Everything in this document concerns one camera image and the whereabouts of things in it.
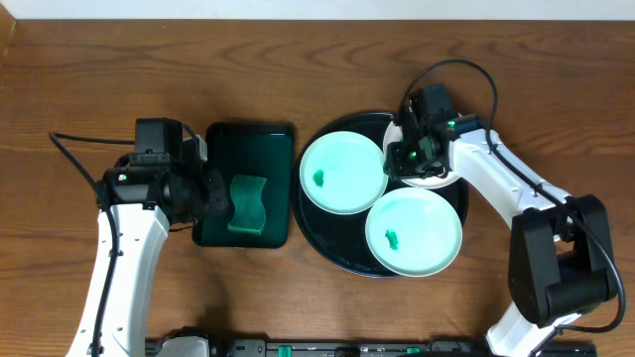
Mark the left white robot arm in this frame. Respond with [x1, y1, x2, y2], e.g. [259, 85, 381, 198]
[68, 167, 227, 356]

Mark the dark green rectangular tray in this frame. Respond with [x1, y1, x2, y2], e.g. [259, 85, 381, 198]
[191, 122, 295, 249]

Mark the green sponge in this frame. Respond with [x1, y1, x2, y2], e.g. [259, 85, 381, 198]
[227, 175, 267, 235]

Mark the round black tray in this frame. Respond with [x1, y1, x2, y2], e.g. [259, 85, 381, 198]
[292, 111, 468, 277]

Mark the mint plate with green stain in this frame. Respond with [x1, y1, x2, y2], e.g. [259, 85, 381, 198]
[300, 131, 388, 215]

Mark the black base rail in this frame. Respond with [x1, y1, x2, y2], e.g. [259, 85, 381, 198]
[144, 325, 598, 357]

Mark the white plate with green stain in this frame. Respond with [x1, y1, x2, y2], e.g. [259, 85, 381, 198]
[382, 122, 459, 189]

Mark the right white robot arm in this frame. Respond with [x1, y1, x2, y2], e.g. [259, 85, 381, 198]
[385, 109, 626, 356]

